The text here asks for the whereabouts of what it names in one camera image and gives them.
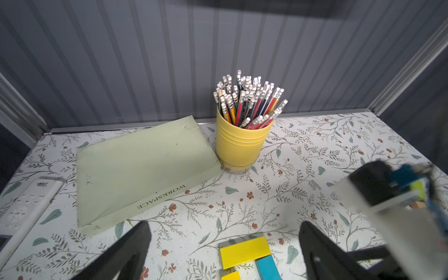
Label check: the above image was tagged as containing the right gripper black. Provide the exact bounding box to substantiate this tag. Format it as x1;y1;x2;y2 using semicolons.
348;161;397;207

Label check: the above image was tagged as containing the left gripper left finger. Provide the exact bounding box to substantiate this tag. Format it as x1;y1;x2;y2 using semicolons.
73;221;152;280

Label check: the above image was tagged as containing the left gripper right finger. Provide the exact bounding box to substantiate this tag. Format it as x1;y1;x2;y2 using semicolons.
299;221;408;280

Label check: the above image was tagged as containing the teal block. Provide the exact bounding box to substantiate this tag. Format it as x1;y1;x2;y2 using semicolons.
255;255;282;280

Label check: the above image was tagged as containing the yellow block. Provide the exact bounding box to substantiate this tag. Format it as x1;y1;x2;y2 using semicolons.
220;236;271;270
221;271;241;280

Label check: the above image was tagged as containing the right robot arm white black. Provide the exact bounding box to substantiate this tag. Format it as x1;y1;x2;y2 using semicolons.
332;161;448;280

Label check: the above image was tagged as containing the pale green book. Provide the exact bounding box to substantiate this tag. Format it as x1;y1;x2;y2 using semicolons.
77;116;221;236

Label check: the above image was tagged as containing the white remote control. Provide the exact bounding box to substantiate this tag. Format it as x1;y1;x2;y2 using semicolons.
1;177;64;267

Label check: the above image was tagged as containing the yellow pencil cup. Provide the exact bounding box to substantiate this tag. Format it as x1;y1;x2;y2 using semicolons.
215;112;273;175

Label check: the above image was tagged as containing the bundle of pencils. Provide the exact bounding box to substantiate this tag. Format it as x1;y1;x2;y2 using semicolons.
212;70;289;130

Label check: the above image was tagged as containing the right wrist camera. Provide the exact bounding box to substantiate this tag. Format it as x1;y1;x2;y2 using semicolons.
387;163;435;202

